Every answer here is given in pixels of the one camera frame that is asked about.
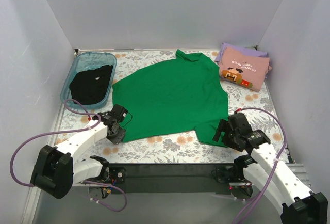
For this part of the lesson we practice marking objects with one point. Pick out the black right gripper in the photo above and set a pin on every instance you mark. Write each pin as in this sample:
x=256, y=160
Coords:
x=226, y=134

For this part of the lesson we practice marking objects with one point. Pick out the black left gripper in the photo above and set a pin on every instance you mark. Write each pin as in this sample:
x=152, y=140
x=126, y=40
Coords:
x=116, y=136

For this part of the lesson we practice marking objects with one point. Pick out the green t shirt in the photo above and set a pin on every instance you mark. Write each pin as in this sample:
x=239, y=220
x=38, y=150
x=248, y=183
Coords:
x=174, y=96

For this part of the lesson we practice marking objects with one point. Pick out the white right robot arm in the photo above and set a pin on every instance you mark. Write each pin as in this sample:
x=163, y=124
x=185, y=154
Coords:
x=263, y=168

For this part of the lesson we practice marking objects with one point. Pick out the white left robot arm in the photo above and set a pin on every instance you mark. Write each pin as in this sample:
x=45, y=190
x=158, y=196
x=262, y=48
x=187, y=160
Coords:
x=57, y=168

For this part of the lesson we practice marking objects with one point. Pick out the floral table mat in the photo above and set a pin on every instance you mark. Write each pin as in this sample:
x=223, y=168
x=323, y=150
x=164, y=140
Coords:
x=184, y=147

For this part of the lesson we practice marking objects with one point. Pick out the black t shirt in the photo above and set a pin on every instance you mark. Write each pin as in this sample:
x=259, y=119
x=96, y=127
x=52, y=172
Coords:
x=90, y=87

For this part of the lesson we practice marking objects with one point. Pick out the blue plastic basket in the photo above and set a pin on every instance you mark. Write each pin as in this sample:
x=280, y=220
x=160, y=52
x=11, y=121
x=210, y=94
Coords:
x=89, y=61

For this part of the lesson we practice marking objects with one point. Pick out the pink folded t shirt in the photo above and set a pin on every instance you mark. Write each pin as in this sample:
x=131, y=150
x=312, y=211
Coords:
x=244, y=70

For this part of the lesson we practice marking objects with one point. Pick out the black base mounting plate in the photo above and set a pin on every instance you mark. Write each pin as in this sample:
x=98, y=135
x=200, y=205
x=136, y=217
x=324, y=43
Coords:
x=174, y=178

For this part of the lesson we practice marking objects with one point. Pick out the lavender folded t shirt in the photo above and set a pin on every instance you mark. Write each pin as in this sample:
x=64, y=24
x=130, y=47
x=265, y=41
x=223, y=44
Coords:
x=244, y=50

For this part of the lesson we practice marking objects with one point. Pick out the aluminium frame rail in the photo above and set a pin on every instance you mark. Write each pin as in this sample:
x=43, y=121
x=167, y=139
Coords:
x=41, y=207

